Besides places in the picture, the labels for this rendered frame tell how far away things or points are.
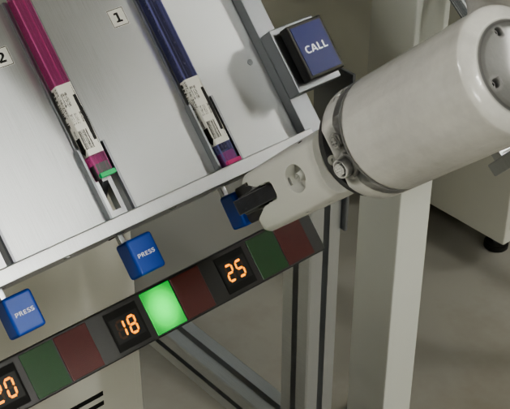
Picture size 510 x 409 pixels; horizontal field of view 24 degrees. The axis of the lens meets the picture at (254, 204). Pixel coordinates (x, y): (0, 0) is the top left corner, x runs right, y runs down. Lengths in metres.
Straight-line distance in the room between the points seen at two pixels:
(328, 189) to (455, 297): 1.22
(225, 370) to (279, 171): 0.57
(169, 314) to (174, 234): 1.20
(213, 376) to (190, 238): 0.78
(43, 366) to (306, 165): 0.25
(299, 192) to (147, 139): 0.17
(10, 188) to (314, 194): 0.23
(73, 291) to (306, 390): 0.31
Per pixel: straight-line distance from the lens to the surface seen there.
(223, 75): 1.02
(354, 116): 0.78
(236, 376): 1.39
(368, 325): 1.47
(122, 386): 1.52
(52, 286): 1.36
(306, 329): 1.18
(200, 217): 2.19
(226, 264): 0.98
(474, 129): 0.71
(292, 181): 0.85
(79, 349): 0.91
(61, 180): 0.93
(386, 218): 1.36
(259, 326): 1.94
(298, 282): 1.16
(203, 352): 1.41
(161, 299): 0.95
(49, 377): 0.90
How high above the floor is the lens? 1.25
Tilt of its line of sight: 34 degrees down
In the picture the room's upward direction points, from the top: straight up
